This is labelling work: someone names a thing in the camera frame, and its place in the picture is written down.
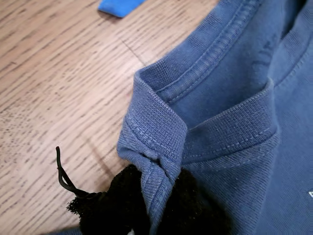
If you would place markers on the short blue tape piece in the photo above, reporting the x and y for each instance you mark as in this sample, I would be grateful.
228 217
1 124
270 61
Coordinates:
117 7

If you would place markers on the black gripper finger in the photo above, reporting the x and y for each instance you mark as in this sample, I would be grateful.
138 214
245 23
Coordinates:
190 210
110 210

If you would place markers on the blue printed T-shirt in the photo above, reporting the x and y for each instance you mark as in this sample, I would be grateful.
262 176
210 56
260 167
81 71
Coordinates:
232 73

